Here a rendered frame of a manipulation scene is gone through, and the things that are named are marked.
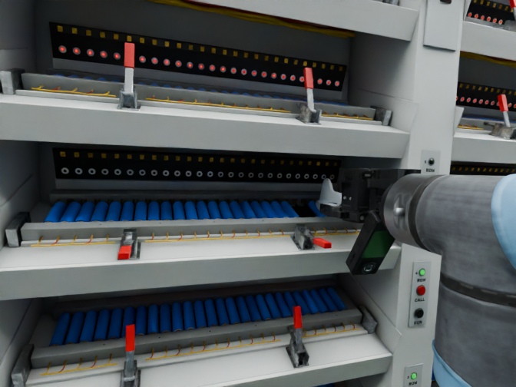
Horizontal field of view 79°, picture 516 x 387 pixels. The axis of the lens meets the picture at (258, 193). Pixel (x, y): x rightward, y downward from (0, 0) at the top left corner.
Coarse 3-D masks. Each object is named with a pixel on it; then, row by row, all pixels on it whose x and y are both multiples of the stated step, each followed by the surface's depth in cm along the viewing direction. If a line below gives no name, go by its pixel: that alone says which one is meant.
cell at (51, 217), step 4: (56, 204) 50; (60, 204) 50; (64, 204) 51; (52, 208) 49; (56, 208) 49; (60, 208) 49; (64, 208) 50; (52, 212) 47; (56, 212) 48; (60, 212) 48; (48, 216) 46; (52, 216) 46; (56, 216) 47; (60, 216) 48; (44, 220) 45; (48, 220) 45; (52, 220) 46; (56, 220) 46
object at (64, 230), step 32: (32, 224) 43; (64, 224) 44; (96, 224) 45; (128, 224) 46; (160, 224) 48; (192, 224) 49; (224, 224) 50; (256, 224) 52; (288, 224) 54; (320, 224) 55; (352, 224) 58
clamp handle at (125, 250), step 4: (128, 236) 43; (128, 240) 43; (124, 244) 41; (128, 244) 41; (132, 244) 42; (124, 248) 38; (128, 248) 38; (120, 252) 37; (124, 252) 37; (128, 252) 37; (120, 256) 36; (124, 256) 36; (128, 256) 37
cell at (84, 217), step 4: (84, 204) 51; (88, 204) 51; (92, 204) 52; (84, 208) 50; (88, 208) 50; (92, 208) 51; (80, 212) 49; (84, 212) 49; (88, 212) 49; (92, 212) 51; (80, 216) 48; (84, 216) 48; (88, 216) 49; (76, 220) 46; (80, 220) 47; (84, 220) 47; (88, 220) 48
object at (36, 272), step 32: (32, 192) 51; (0, 224) 41; (0, 256) 40; (32, 256) 41; (64, 256) 42; (96, 256) 42; (160, 256) 44; (192, 256) 45; (224, 256) 46; (256, 256) 47; (288, 256) 49; (320, 256) 51; (0, 288) 39; (32, 288) 40; (64, 288) 41; (96, 288) 42; (128, 288) 44
